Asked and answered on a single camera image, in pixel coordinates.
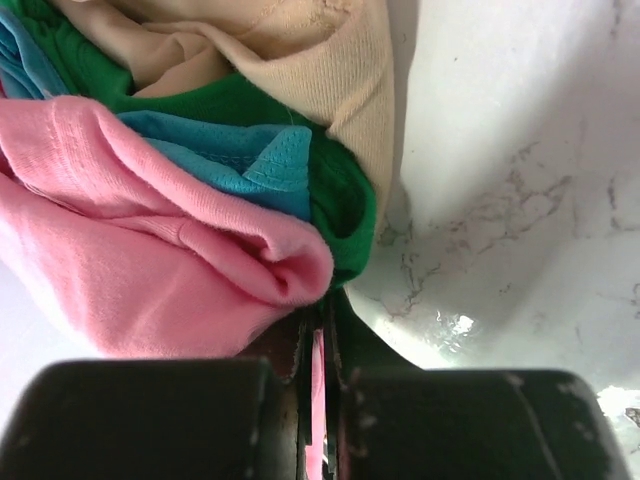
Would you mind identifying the folded light blue shirt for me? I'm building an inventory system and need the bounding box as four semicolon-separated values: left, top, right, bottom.
1;8;312;221

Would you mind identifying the green item under shirt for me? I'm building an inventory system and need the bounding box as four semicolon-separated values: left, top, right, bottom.
9;1;376;285

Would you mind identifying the folded beige shirt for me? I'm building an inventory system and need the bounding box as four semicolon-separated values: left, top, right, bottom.
57;0;394;206

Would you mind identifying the pink t shirt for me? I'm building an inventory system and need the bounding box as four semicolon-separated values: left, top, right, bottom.
0;94;336;480

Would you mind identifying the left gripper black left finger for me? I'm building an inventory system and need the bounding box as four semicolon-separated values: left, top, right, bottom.
9;308;313;479

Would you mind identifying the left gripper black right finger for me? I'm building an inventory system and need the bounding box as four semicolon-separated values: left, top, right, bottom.
324;291;630;479

